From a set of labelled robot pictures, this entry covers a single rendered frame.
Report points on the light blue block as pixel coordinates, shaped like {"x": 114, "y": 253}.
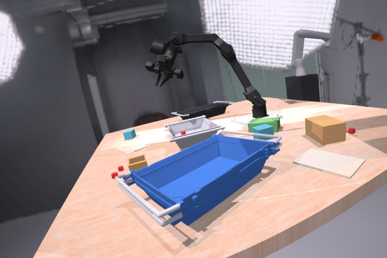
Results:
{"x": 129, "y": 134}
{"x": 263, "y": 129}

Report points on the green rectangular block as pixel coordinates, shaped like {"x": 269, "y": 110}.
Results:
{"x": 275, "y": 122}

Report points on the tan open box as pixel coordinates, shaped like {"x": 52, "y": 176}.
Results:
{"x": 137, "y": 162}

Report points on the tan rectangular box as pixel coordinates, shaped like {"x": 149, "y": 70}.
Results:
{"x": 325, "y": 129}

